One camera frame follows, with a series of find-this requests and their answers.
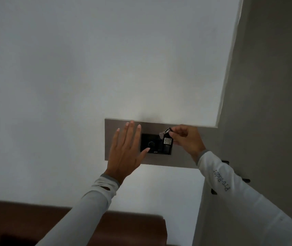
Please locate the person's right hand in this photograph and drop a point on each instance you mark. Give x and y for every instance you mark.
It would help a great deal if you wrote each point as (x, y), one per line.
(190, 143)

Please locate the person's left hand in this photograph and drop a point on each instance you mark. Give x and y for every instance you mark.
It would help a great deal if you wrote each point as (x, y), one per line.
(124, 157)

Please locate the person's left thumb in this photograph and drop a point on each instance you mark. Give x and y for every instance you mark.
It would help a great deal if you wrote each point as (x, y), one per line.
(143, 155)

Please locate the person's left middle finger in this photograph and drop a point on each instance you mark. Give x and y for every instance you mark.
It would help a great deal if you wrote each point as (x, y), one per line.
(131, 134)

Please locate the person's left little finger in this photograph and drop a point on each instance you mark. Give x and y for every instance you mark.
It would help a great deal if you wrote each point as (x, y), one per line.
(115, 139)

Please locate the person's right thumb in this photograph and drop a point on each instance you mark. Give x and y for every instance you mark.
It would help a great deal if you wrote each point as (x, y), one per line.
(176, 135)

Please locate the person's left forearm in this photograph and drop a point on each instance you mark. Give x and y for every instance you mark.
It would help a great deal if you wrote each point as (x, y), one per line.
(84, 212)

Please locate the person's right forearm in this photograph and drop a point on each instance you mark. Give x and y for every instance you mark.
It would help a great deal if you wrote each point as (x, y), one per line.
(240, 202)

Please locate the white square key tag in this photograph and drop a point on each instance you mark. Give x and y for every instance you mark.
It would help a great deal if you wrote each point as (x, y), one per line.
(167, 141)

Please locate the black round dial knob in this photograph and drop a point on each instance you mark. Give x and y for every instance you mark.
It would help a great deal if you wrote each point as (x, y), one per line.
(151, 144)

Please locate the brown wooden headboard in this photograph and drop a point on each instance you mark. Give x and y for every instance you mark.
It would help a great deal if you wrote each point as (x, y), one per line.
(12, 222)

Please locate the black wall switch plate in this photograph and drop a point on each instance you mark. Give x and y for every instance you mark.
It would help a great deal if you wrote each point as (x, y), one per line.
(158, 148)

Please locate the grey wall panel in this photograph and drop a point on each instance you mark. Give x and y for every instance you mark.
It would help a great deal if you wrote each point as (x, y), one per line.
(207, 140)

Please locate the black wall hook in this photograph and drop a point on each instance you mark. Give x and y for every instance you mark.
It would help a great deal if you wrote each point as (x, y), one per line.
(214, 191)

